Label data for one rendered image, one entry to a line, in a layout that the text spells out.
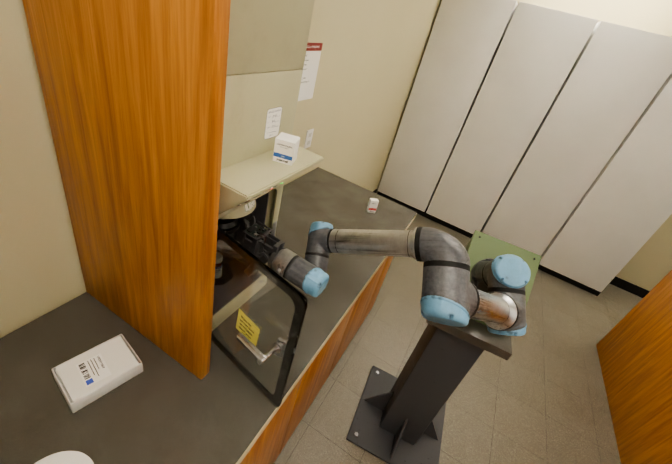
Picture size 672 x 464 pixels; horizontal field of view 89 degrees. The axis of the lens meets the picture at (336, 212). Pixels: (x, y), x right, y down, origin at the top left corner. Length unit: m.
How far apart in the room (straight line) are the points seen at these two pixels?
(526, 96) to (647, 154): 1.05
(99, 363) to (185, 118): 0.71
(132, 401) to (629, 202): 3.76
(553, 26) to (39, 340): 3.65
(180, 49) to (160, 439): 0.84
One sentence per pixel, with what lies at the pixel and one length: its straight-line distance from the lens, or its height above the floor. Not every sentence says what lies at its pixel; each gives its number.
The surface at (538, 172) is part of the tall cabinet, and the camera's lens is 3.74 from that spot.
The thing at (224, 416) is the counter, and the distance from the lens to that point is 1.05.
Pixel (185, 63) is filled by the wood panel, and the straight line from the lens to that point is 0.62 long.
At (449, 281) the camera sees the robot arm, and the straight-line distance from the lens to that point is 0.89.
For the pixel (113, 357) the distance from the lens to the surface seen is 1.13.
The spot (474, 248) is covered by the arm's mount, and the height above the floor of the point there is 1.17.
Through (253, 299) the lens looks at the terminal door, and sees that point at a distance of 0.82.
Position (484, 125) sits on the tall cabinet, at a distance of 3.66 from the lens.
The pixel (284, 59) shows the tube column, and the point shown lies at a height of 1.74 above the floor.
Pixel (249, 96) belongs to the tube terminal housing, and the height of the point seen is 1.66.
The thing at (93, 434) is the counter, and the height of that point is 0.94.
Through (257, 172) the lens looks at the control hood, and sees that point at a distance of 0.81.
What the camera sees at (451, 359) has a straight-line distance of 1.67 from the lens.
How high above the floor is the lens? 1.88
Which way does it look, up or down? 31 degrees down
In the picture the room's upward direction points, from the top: 15 degrees clockwise
